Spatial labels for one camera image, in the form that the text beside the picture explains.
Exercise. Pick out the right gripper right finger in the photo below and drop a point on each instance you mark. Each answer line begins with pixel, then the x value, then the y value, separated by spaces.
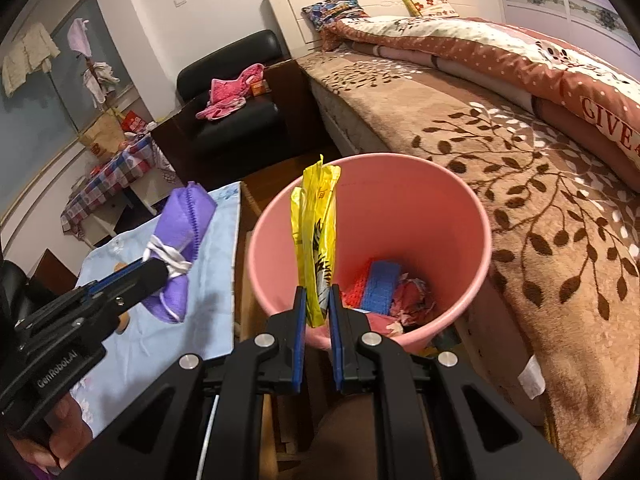
pixel 434 418

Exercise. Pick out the pink clothes on armchair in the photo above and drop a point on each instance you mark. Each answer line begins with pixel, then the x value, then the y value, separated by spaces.
pixel 227 96

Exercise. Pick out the brown paper bag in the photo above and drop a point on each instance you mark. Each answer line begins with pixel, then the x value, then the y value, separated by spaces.
pixel 103 137

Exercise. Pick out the hanging cream garment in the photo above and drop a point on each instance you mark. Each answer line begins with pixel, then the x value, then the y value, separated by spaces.
pixel 33 52

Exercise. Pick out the left hand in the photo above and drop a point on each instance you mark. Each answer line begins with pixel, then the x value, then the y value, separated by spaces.
pixel 70 435

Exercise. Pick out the light blue floral cloth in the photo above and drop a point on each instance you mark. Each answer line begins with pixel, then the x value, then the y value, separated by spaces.
pixel 135 358

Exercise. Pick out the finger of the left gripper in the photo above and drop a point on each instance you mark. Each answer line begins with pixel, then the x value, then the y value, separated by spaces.
pixel 130 285

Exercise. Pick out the yellow plastic wrapper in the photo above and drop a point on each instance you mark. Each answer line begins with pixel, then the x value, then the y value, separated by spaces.
pixel 313 225

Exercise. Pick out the small orange box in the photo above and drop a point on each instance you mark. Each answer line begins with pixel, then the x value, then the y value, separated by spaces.
pixel 259 88

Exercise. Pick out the checkered cloth side table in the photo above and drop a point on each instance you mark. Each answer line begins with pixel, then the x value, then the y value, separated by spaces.
pixel 121 171

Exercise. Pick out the blue foam fruit net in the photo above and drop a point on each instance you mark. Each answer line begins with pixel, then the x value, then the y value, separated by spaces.
pixel 380 286

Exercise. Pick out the purple plastic bag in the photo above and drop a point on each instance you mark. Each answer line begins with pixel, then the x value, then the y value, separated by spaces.
pixel 176 241

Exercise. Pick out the hanging white pink clothes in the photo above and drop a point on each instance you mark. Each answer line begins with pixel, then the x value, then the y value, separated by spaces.
pixel 98 77

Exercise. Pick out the orange white polka quilt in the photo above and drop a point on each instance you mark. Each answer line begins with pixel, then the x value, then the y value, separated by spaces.
pixel 588 99

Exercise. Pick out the colourful cartoon pillow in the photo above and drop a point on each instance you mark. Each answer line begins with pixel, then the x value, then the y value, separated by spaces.
pixel 323 13

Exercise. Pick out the lilac sliding wardrobe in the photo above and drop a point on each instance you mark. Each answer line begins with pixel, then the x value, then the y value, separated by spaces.
pixel 590 24

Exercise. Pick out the bed with brown blanket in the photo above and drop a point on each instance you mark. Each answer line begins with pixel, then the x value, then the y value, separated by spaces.
pixel 556 328

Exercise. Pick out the black leather armchair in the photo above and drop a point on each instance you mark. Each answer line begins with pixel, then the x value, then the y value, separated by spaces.
pixel 244 107

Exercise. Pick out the yellow red floral pillow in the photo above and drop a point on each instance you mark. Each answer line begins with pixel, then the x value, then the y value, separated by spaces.
pixel 431 9

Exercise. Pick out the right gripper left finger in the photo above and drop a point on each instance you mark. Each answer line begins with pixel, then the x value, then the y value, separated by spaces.
pixel 202 419

